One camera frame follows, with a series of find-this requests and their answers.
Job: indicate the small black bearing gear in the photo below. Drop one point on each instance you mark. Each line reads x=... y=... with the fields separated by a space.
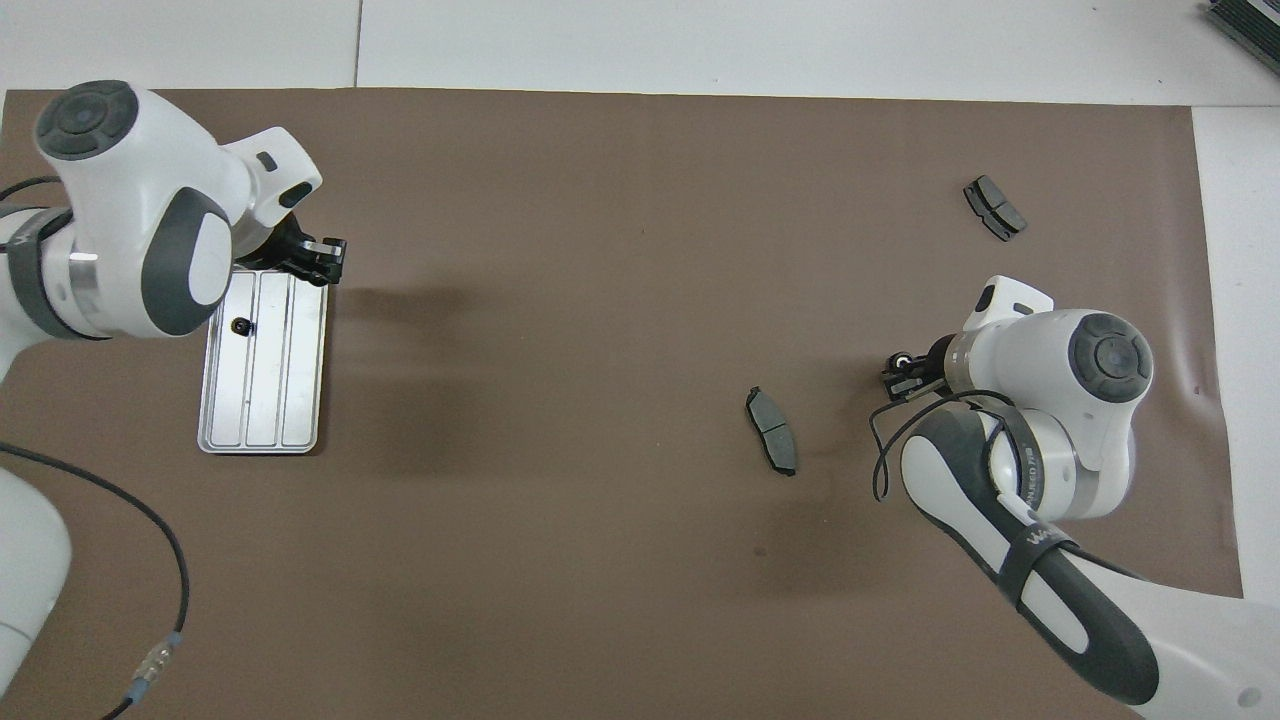
x=241 y=326

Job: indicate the single dark brake pad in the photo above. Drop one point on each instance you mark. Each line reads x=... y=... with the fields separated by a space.
x=771 y=430

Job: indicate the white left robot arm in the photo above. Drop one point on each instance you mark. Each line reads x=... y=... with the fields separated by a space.
x=130 y=200

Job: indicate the silver metal tray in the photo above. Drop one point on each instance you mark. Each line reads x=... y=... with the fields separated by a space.
x=265 y=400

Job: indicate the stacked dark brake pads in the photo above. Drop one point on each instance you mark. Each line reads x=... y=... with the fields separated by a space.
x=995 y=207

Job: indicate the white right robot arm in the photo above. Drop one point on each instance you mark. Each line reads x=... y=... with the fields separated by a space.
x=1050 y=380

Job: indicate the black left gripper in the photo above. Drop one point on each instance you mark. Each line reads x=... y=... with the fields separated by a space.
x=278 y=240

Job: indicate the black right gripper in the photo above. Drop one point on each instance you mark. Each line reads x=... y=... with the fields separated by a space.
x=942 y=365

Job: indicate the grey finned metal block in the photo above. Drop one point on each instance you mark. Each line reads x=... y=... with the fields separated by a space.
x=1255 y=25

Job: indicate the brown table mat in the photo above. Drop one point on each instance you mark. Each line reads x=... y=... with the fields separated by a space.
x=600 y=300

